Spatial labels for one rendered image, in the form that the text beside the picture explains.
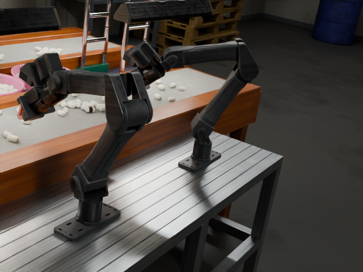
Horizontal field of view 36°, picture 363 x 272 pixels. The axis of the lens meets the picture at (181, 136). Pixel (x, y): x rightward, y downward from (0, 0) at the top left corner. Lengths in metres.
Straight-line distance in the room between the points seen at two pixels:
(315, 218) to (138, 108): 2.13
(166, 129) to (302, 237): 1.23
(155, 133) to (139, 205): 0.46
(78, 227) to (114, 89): 0.41
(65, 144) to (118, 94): 0.51
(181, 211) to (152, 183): 0.18
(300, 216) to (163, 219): 1.76
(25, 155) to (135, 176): 0.36
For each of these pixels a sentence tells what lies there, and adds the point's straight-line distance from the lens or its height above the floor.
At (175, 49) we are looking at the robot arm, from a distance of 1.84.
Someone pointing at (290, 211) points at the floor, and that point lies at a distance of 3.29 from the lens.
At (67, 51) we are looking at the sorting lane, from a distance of 2.91.
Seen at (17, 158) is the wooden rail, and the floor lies 0.77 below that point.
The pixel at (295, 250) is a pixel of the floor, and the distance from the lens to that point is 2.93.
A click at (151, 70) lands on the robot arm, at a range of 1.84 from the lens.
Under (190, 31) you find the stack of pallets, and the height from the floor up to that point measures 0.36.
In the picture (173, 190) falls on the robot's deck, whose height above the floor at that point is 0.67.
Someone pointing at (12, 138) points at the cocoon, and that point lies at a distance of 1.79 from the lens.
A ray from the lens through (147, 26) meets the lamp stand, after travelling 2.64.
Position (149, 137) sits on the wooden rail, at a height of 0.71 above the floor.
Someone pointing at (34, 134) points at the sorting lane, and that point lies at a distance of 1.87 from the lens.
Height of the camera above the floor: 1.46
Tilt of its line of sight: 21 degrees down
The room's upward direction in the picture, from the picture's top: 9 degrees clockwise
